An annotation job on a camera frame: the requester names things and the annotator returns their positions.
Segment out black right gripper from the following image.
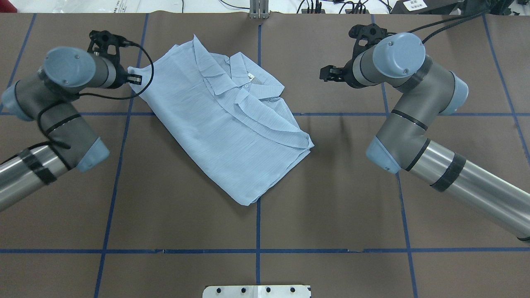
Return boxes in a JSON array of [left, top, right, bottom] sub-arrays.
[[319, 23, 388, 88]]

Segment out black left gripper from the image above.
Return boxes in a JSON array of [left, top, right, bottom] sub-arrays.
[[87, 30, 143, 87]]

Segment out light blue button-up shirt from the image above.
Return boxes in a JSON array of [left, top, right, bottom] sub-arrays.
[[128, 36, 314, 206]]

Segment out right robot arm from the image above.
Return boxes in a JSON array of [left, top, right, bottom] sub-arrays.
[[319, 23, 530, 243]]

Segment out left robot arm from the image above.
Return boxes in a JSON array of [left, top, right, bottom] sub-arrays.
[[0, 30, 142, 211]]

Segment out grey aluminium frame post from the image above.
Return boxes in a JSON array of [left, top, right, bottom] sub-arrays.
[[249, 0, 270, 19]]

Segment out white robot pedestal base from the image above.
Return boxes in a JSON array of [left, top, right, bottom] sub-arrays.
[[202, 285, 312, 298]]

